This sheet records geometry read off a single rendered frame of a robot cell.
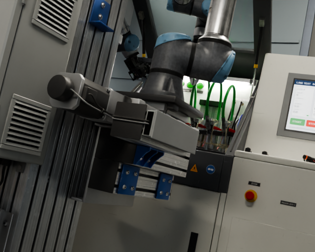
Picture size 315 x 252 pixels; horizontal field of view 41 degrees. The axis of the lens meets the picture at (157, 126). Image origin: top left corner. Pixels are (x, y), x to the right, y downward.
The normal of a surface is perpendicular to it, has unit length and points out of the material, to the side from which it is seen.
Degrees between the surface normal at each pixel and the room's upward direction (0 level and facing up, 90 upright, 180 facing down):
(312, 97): 76
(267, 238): 90
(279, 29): 90
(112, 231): 90
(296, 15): 90
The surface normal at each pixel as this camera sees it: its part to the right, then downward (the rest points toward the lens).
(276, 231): -0.33, -0.18
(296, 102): -0.28, -0.41
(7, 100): 0.86, 0.11
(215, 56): 0.11, -0.07
